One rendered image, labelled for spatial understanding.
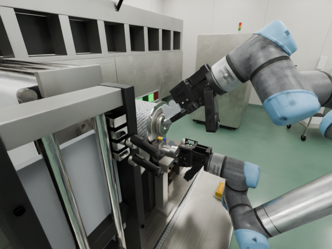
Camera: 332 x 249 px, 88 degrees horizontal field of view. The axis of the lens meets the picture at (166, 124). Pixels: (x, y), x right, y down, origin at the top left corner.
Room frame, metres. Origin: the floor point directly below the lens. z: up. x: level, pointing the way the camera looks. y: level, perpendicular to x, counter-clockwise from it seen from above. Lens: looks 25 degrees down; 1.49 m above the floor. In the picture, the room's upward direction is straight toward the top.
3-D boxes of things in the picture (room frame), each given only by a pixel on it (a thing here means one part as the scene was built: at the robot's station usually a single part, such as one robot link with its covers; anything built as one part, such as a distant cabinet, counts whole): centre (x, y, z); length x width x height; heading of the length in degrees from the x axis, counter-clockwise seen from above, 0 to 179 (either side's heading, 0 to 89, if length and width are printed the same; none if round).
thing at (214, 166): (0.48, -0.17, 1.11); 0.08 x 0.05 x 0.08; 150
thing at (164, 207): (0.47, 0.01, 1.05); 0.06 x 0.05 x 0.31; 60
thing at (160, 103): (0.52, 0.02, 1.25); 0.15 x 0.01 x 0.15; 150
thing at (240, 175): (0.44, -0.24, 1.11); 0.11 x 0.08 x 0.09; 60
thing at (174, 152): (0.46, -0.03, 1.18); 0.04 x 0.02 x 0.04; 150
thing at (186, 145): (0.52, -0.10, 1.12); 0.12 x 0.08 x 0.09; 60
